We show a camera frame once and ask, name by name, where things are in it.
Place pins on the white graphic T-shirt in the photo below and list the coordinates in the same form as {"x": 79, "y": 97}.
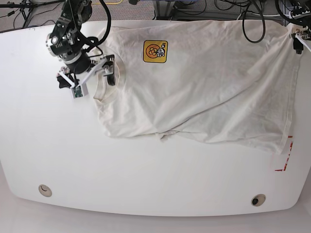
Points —
{"x": 201, "y": 80}

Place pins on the right table cable grommet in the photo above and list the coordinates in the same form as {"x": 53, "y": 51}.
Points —
{"x": 258, "y": 200}

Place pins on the aluminium frame rack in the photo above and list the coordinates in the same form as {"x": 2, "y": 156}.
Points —
{"x": 191, "y": 10}

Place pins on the red tape rectangle marking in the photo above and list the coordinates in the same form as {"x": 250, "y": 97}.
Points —
{"x": 281, "y": 161}

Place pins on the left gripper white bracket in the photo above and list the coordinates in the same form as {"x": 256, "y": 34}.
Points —
{"x": 301, "y": 39}

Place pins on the table cable grommet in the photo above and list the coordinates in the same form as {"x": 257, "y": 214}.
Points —
{"x": 45, "y": 190}
{"x": 258, "y": 200}

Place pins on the white power strip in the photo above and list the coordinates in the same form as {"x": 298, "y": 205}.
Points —
{"x": 298, "y": 13}

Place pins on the black tripod stand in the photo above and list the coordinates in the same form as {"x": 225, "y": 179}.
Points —
{"x": 26, "y": 8}

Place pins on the left table cable grommet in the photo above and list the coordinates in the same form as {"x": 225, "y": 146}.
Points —
{"x": 45, "y": 190}

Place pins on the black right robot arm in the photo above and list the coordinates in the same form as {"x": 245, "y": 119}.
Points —
{"x": 66, "y": 40}

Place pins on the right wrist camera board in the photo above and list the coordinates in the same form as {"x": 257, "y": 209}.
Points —
{"x": 77, "y": 92}

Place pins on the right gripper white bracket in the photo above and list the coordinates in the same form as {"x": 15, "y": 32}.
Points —
{"x": 79, "y": 71}

